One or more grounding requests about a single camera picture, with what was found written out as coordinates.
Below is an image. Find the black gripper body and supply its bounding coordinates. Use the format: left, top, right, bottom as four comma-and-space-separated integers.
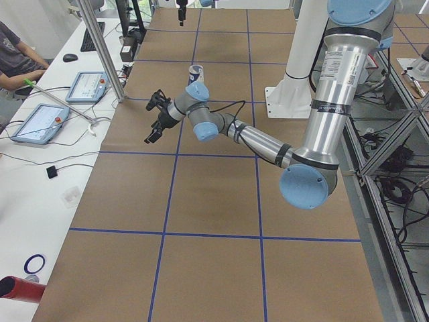
152, 109, 183, 131
176, 0, 188, 10

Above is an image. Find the black box with label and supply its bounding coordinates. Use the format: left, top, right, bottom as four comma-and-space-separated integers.
120, 37, 138, 62

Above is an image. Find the far teach pendant tablet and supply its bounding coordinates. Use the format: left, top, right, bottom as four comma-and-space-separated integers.
66, 71, 109, 104

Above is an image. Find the teach pendant tablet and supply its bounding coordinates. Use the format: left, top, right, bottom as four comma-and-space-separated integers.
66, 71, 109, 104
10, 103, 70, 145

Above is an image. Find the black keyboard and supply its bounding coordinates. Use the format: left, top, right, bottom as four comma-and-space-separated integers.
80, 21, 106, 52

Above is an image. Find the small black square puck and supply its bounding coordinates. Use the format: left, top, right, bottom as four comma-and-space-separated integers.
46, 165, 58, 179

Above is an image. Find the black computer mouse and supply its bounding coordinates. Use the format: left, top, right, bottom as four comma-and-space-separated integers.
62, 54, 78, 62

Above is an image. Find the near teach pendant tablet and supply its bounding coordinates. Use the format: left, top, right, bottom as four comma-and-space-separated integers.
10, 103, 70, 145

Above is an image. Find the metal reacher grabber stick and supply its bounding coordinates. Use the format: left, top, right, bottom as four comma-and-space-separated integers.
23, 78, 111, 136

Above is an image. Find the seated person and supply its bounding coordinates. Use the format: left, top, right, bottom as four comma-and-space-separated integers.
1, 22, 50, 99

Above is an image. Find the red cylinder tube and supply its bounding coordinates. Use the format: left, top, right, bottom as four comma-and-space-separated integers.
1, 276, 46, 303

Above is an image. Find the aluminium frame post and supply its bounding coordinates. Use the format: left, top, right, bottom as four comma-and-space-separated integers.
76, 0, 125, 103

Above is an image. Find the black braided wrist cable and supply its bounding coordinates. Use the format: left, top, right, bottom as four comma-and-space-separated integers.
187, 99, 247, 142

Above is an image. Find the blue tape ring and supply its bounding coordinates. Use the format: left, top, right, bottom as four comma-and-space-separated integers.
23, 254, 46, 274

